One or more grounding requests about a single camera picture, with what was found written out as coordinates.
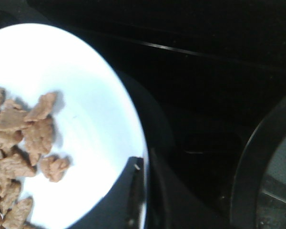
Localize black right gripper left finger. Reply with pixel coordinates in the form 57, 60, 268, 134
71, 156, 144, 229

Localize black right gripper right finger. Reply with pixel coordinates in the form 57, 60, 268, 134
146, 148, 229, 229

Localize light blue plate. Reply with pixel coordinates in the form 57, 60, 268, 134
0, 23, 148, 229

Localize brown meat pieces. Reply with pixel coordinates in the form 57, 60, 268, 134
0, 87, 70, 229

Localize black right pan support grate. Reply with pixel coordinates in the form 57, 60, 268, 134
230, 97, 286, 229

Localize black glass gas cooktop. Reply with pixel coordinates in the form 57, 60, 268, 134
0, 0, 286, 220

